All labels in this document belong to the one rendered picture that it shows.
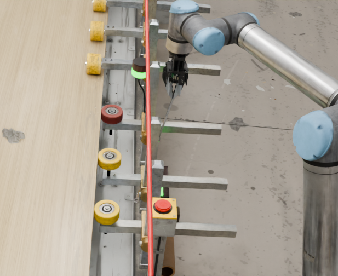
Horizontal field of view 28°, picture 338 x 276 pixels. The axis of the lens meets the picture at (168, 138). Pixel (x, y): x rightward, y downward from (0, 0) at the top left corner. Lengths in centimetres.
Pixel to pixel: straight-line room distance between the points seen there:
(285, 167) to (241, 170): 25
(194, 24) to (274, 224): 156
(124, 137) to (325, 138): 128
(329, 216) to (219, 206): 168
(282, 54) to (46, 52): 112
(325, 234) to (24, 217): 88
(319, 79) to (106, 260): 95
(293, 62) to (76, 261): 84
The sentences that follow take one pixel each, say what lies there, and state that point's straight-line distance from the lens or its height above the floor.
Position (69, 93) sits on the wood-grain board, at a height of 90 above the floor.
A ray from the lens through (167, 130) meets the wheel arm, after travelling 255.
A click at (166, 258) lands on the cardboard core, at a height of 8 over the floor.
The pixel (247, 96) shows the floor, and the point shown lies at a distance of 429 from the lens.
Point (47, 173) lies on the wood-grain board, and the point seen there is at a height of 90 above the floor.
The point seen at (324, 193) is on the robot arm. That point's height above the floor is 123.
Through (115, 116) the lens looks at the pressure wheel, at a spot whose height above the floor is 91.
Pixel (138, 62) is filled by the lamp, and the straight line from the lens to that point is 234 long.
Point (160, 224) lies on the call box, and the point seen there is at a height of 120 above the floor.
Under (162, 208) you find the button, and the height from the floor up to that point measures 123.
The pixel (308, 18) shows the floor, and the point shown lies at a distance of 529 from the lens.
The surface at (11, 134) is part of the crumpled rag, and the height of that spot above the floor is 91.
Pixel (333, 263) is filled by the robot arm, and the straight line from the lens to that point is 195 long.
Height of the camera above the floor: 242
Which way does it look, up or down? 39 degrees down
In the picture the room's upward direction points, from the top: 7 degrees clockwise
